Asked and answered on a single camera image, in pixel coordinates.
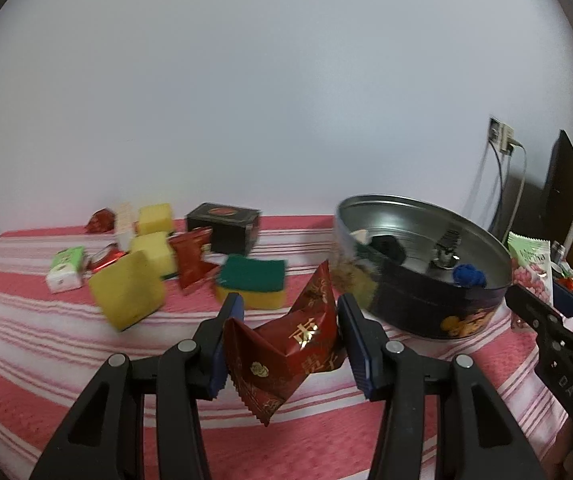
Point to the black ribbed clip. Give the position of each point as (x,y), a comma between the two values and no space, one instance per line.
(446,250)

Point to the red foil candy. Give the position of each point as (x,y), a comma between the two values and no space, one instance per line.
(100,220)

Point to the green pink snack packet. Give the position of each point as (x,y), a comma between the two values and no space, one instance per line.
(531,265)

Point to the green white packet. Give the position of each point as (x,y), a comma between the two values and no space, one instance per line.
(66,270)

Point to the green and yellow scouring sponge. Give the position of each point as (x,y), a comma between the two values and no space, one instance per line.
(251,280)

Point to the large red packet gold print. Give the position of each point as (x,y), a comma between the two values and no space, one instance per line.
(286,345)

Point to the round blue cookie tin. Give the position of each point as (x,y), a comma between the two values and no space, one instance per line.
(416,310)

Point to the red white striped tablecloth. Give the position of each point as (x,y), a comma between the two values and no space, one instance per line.
(41,350)

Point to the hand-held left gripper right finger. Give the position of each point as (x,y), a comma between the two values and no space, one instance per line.
(361,355)

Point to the blue knobby toy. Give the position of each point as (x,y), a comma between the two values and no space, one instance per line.
(469,275)

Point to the black shiny packet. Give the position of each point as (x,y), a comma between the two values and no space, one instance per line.
(389,247)

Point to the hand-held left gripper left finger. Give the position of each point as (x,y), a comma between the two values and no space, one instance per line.
(219,355)

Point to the black box with red emblem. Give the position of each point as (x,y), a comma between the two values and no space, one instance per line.
(226,227)

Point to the white wall socket with plugs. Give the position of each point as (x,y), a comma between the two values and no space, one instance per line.
(506,137)

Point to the red snack packet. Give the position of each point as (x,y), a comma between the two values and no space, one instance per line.
(191,255)

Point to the black monitor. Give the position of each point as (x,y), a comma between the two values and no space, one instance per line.
(564,185)

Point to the red foil sweet white label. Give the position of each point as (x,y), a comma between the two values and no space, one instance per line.
(104,257)

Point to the beige wafer block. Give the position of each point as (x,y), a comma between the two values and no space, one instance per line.
(125,225)

